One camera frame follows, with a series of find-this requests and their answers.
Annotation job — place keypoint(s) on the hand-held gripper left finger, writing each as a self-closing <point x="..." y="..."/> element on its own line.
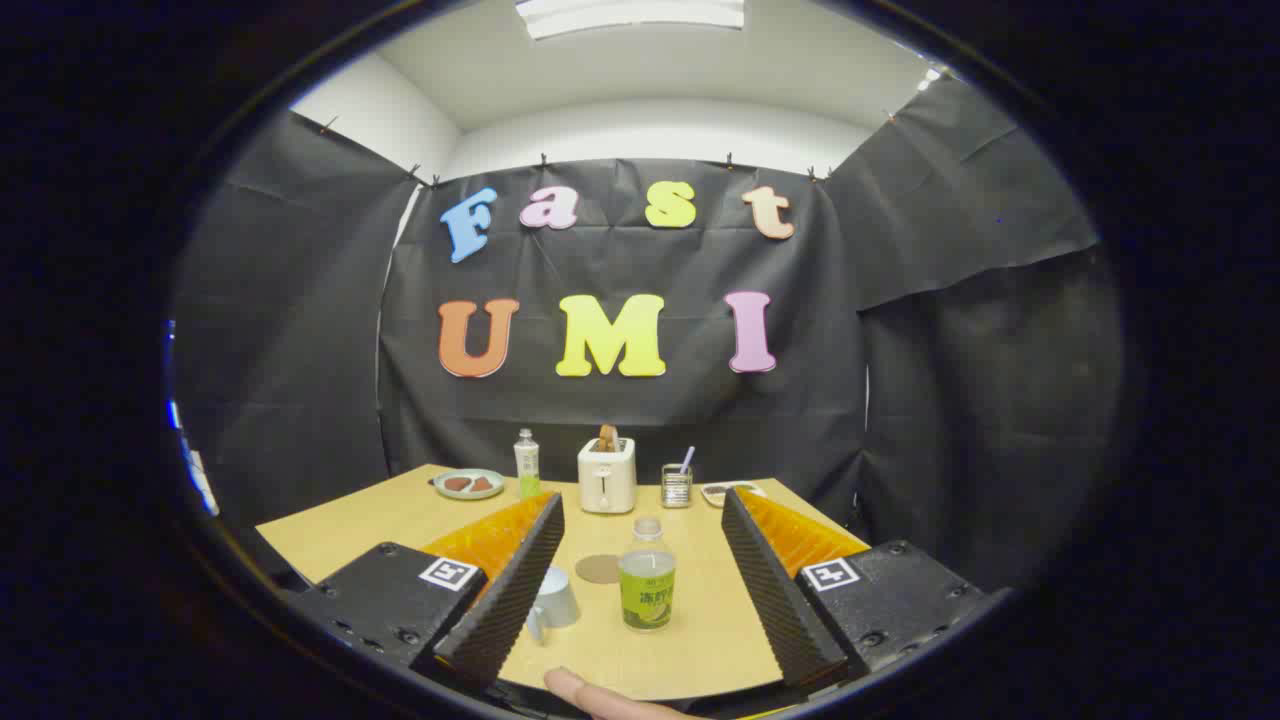
<point x="510" y="600"/>

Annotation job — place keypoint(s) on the purple straw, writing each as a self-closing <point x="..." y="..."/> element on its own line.
<point x="687" y="460"/>

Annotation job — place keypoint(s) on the small white capped green bottle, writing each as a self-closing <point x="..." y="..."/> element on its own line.
<point x="527" y="465"/>

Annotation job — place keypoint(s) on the long ceiling light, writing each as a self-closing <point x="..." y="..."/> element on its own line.
<point x="630" y="15"/>

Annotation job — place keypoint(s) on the cream toaster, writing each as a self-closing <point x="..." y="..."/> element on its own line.
<point x="607" y="480"/>

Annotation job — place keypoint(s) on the wooden table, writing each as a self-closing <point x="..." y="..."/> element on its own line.
<point x="705" y="620"/>

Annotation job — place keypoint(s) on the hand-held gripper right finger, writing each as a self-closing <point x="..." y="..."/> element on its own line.
<point x="775" y="600"/>

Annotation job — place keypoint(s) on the white food tray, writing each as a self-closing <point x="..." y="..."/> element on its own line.
<point x="718" y="492"/>

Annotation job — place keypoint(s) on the round brown coaster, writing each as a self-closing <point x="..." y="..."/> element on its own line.
<point x="597" y="570"/>

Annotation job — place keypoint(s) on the brown bread slice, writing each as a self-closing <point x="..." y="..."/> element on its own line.
<point x="608" y="438"/>

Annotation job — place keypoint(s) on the green label juice bottle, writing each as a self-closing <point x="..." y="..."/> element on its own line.
<point x="647" y="595"/>

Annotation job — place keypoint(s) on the pale blue cup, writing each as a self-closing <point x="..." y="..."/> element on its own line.
<point x="557" y="603"/>

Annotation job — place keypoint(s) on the pale green plate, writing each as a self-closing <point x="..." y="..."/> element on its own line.
<point x="468" y="494"/>

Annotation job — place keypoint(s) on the small ceiling light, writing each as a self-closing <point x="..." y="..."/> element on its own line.
<point x="930" y="77"/>

